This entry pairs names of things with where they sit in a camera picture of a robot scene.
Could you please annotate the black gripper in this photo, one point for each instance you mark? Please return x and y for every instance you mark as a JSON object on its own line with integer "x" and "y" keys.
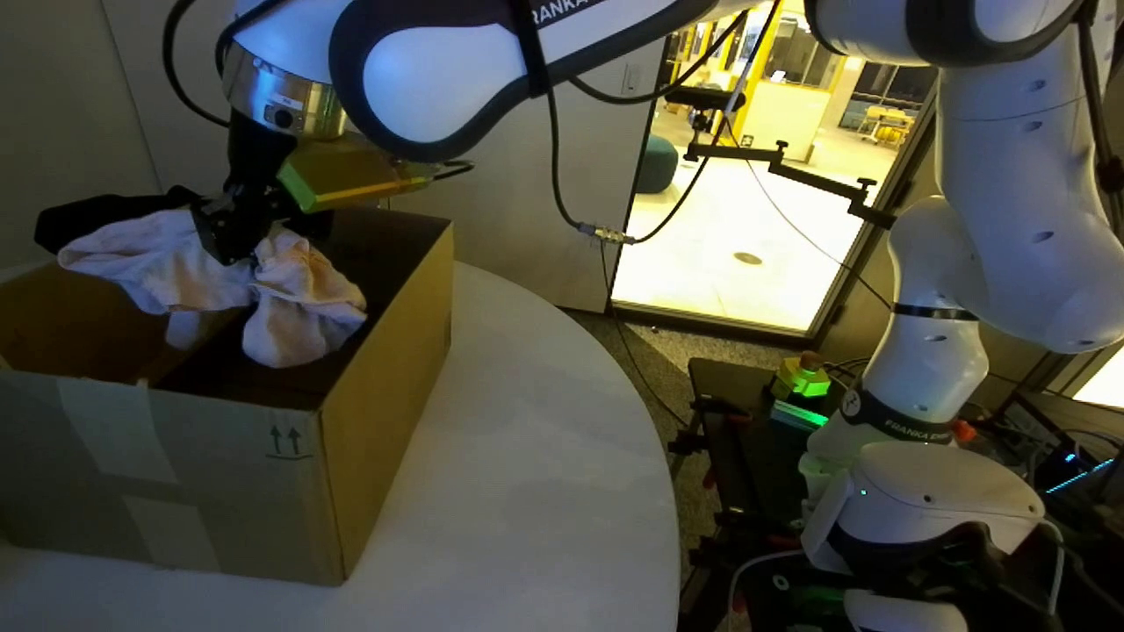
{"x": 259, "y": 171}

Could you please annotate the peach cloth shirt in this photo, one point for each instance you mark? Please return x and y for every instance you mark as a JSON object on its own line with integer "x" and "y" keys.
{"x": 293, "y": 302}

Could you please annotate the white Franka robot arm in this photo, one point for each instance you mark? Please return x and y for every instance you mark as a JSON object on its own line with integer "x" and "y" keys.
{"x": 1020, "y": 178}

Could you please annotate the open cardboard box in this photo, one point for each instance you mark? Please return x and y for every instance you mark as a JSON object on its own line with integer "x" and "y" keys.
{"x": 352, "y": 408}

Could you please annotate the green lit control box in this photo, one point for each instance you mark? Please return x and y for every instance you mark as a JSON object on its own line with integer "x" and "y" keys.
{"x": 803, "y": 383}

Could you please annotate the teal round pouf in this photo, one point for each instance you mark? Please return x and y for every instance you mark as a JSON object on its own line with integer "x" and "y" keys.
{"x": 655, "y": 162}

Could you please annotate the black stand in doorway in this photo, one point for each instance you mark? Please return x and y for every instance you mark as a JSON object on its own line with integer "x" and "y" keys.
{"x": 704, "y": 101}

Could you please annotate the black robot cart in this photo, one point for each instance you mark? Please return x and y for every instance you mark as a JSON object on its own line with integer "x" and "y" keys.
{"x": 740, "y": 468}

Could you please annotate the white domed base housing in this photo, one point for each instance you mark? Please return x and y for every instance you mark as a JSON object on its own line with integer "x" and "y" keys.
{"x": 936, "y": 504}

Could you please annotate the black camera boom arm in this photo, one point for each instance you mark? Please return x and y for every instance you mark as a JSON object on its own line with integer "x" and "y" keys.
{"x": 809, "y": 178}

